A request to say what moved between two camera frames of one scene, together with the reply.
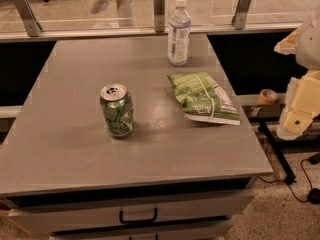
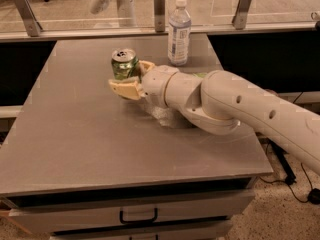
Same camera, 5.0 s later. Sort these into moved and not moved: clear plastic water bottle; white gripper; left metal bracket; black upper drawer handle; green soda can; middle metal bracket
Moved: white gripper; green soda can
Not moved: middle metal bracket; black upper drawer handle; left metal bracket; clear plastic water bottle
